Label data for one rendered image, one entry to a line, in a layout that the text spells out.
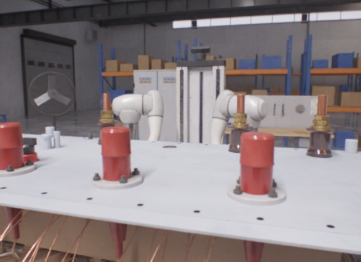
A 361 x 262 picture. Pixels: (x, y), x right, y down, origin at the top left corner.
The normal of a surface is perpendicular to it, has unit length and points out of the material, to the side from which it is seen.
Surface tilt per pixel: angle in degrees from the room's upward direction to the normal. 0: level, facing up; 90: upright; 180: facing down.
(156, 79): 90
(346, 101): 90
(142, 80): 90
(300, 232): 11
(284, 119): 90
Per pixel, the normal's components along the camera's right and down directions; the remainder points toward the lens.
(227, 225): -0.05, -0.95
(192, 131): -0.36, 0.12
